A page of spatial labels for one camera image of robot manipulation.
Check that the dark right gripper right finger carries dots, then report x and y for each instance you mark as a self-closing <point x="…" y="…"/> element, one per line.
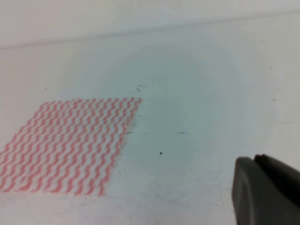
<point x="284" y="177"/>

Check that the pink white wavy towel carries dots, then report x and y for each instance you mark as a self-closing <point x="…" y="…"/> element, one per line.
<point x="68" y="147"/>

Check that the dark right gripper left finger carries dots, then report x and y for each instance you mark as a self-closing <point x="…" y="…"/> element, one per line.
<point x="257" y="201"/>

